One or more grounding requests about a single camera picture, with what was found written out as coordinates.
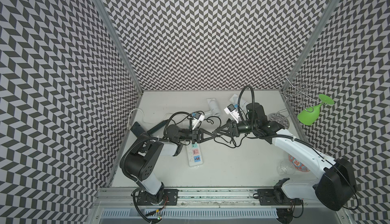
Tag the clear drinking glass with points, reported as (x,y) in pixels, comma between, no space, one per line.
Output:
(285,168)

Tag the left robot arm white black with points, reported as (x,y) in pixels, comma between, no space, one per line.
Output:
(139,161)

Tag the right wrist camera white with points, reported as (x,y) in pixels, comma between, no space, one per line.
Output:
(233,112)

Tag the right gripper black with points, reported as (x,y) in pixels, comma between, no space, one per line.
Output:
(233,129)

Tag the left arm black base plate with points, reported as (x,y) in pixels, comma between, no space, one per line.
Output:
(170,197)

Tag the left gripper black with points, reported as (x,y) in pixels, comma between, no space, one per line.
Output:
(195,135)

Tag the white power strip colourful sockets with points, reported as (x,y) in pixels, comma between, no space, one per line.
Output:
(194,154)

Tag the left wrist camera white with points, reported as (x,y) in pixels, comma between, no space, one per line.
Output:
(196,119)

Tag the colourful patterned ceramic bowl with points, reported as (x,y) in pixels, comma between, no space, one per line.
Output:
(297,164)

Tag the white blow dryer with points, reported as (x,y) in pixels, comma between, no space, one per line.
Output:
(235,100)
(214,109)

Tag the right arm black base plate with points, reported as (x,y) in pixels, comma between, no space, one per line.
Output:
(271,197)

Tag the metal wire glass rack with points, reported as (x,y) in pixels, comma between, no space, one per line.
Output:
(297,92)

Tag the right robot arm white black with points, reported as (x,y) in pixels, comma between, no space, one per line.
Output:
(334,183)

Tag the aluminium front rail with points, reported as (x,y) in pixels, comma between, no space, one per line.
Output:
(197,197)

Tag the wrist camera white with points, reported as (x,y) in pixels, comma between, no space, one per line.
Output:
(233,112)
(196,119)

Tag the green plastic wine glass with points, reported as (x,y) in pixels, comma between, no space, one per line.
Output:
(310,114)

